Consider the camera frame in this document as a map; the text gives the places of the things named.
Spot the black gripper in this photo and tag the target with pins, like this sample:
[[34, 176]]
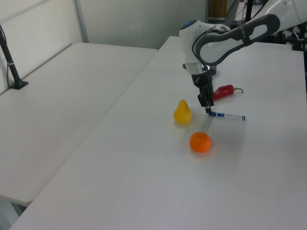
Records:
[[202, 80]]

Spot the white blue marker pen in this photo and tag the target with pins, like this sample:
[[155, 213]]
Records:
[[227, 116]]

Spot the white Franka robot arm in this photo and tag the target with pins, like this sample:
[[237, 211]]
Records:
[[239, 38]]

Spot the red chili pepper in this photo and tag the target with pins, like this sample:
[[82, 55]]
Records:
[[224, 91]]

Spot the yellow pear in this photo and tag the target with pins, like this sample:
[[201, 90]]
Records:
[[182, 113]]

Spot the orange mandarin fruit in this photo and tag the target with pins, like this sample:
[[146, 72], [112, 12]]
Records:
[[200, 141]]

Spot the yellow door panel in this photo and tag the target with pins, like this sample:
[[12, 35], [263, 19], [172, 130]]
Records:
[[217, 8]]

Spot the black background stand pole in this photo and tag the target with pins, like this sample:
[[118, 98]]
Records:
[[249, 10]]

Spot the black background equipment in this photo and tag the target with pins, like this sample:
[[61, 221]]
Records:
[[296, 38]]

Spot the white adjoining table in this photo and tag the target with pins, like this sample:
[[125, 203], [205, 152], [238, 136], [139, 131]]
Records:
[[67, 107]]

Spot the black pole with base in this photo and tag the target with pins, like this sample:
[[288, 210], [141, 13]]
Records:
[[12, 67]]

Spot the grey partition corner post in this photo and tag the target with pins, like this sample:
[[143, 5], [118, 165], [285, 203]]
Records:
[[81, 21]]

